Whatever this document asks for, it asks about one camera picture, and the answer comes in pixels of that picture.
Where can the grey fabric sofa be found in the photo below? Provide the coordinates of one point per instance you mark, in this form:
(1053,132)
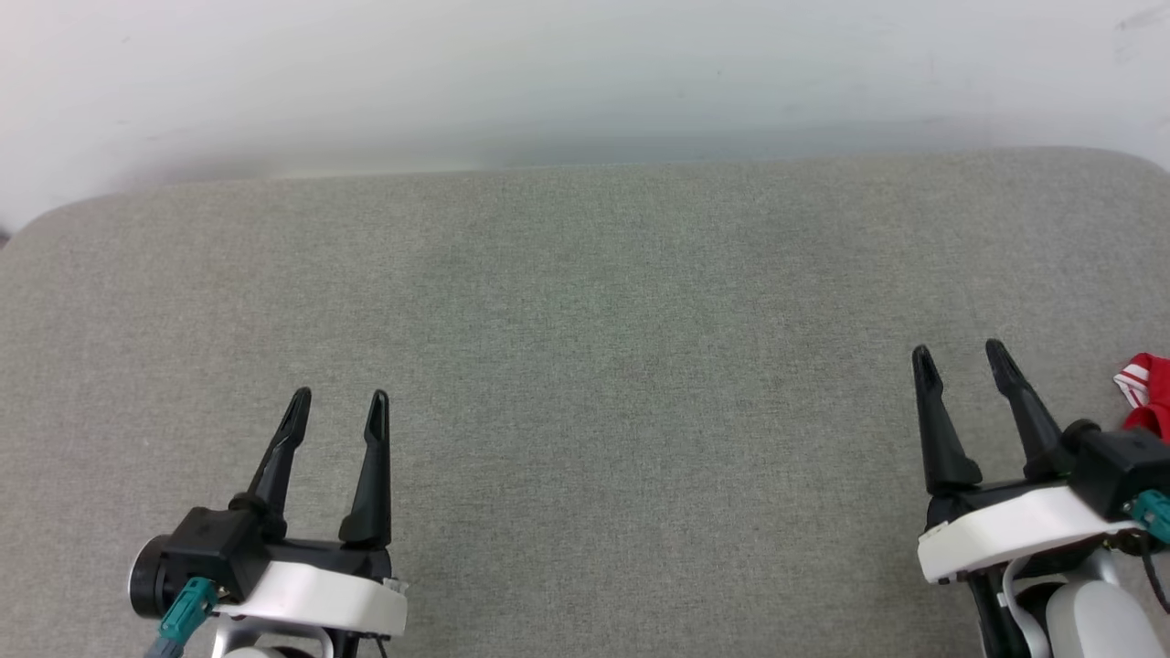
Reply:
(585,366)

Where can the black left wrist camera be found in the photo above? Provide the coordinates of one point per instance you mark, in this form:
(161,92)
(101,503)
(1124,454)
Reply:
(196,557)

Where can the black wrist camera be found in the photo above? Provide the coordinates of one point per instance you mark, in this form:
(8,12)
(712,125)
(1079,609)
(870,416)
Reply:
(196,557)
(1120,471)

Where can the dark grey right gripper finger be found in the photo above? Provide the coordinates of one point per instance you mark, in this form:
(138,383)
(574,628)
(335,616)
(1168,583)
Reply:
(941,439)
(1028,411)

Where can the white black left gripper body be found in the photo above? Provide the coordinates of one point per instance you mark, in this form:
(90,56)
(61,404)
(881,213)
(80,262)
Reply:
(320,594)

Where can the red white basketball jersey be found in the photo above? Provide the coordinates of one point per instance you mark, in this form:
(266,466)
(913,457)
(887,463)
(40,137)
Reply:
(1150,393)

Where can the teal camera connector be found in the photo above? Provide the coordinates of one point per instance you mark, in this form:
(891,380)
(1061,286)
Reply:
(1154,516)
(187,610)

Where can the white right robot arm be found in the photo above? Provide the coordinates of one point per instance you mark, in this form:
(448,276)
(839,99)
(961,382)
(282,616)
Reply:
(1088,612)

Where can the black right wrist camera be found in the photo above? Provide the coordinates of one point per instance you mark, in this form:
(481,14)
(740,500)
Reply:
(1120,471)

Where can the teal right camera connector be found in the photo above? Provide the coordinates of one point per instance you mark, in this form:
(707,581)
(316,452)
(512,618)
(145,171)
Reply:
(1154,516)

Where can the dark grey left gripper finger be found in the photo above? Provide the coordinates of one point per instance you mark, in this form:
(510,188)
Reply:
(370,484)
(274,466)

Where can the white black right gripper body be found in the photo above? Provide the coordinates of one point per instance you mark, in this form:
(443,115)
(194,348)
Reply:
(1015,530)

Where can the teal left camera connector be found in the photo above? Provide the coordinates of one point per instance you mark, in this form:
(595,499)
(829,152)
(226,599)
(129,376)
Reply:
(187,610)

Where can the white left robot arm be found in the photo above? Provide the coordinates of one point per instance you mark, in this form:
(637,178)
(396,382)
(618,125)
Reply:
(274,640)

